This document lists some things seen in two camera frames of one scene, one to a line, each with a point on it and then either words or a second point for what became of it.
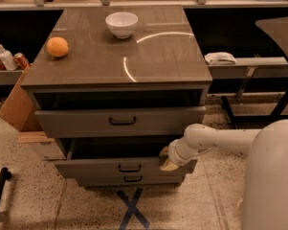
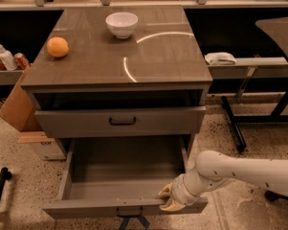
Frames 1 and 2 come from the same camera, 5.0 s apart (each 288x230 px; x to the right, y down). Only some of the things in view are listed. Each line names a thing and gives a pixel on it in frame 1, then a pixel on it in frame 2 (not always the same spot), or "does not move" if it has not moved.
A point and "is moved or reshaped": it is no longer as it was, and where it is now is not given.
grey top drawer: (118, 123) does not move
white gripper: (175, 152) -> (178, 191)
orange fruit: (57, 46) does not move
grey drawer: (118, 157) is moved or reshaped
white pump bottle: (7, 57) does not move
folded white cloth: (220, 58) does not move
